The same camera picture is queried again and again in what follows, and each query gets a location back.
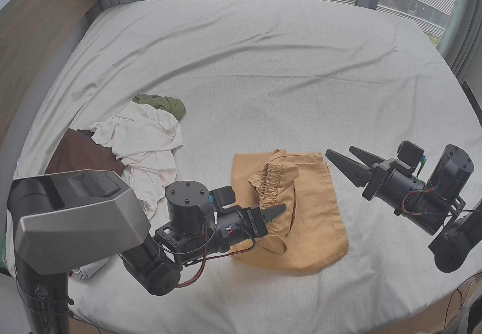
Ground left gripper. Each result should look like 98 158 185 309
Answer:
208 203 288 255

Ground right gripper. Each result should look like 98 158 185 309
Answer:
326 146 428 215

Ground tan shorts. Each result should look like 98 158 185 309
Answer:
230 149 349 273

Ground bed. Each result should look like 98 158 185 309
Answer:
0 0 482 329

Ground cream garment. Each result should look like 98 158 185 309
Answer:
90 102 184 221

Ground olive green garment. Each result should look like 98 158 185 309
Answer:
133 94 187 122

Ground pale blue garment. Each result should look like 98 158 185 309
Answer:
72 256 110 281

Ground brown garment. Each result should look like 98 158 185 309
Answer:
45 129 126 177

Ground green package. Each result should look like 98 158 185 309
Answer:
0 233 9 270

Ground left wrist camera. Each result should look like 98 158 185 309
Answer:
210 186 238 211

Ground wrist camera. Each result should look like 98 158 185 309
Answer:
395 140 428 177
210 186 238 211

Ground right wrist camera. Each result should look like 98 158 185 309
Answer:
395 140 428 177

